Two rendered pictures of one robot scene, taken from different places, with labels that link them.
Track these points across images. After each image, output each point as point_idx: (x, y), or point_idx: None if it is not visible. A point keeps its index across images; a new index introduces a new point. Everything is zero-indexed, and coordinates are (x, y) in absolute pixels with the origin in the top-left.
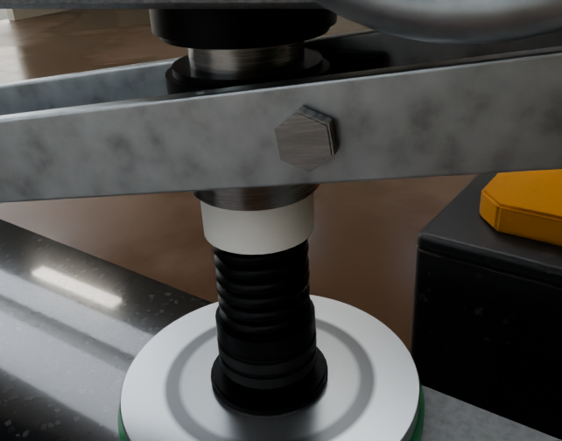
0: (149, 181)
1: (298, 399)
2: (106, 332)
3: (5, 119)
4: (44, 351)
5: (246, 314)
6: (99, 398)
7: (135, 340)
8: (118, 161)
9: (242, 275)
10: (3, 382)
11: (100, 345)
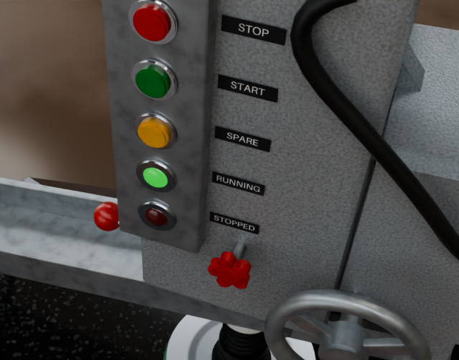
0: (206, 316)
1: None
2: (142, 306)
3: (141, 281)
4: (109, 318)
5: (237, 348)
6: (147, 356)
7: (160, 315)
8: (194, 307)
9: (239, 336)
10: (92, 341)
11: (140, 316)
